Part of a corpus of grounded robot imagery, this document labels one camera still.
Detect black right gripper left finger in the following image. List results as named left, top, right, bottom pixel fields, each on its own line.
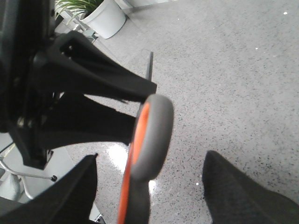
left=0, top=154, right=97, bottom=224

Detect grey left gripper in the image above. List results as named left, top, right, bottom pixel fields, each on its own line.
left=0, top=0, right=70, bottom=169

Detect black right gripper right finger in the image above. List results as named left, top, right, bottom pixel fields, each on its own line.
left=202, top=150, right=299, bottom=224

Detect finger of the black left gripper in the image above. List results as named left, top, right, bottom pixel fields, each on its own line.
left=32, top=31, right=157, bottom=102
left=37, top=94, right=135, bottom=149

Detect grey orange handled scissors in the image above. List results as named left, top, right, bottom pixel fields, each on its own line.
left=117, top=94, right=174, bottom=224

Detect green potted plant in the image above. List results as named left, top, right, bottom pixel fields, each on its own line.
left=55, top=0, right=104, bottom=21

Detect white plant pot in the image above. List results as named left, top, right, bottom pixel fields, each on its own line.
left=80, top=0, right=126, bottom=39

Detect metal stand frame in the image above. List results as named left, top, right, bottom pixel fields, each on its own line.
left=0, top=142, right=57, bottom=203

